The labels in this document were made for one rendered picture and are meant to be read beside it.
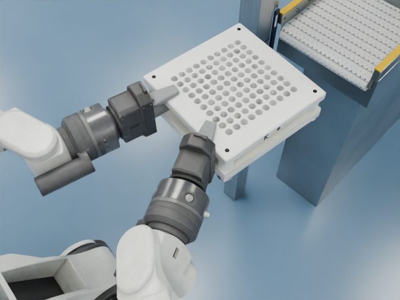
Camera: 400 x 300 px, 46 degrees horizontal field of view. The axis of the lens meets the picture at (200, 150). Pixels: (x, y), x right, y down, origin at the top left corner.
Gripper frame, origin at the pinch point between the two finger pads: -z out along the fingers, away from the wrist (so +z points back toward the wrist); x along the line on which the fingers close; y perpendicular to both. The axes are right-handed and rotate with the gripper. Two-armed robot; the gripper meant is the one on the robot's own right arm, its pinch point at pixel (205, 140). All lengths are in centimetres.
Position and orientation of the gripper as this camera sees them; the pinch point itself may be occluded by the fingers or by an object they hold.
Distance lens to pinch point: 81.3
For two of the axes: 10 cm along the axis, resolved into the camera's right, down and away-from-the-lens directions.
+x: 0.1, 5.6, 8.3
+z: -3.3, 7.9, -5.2
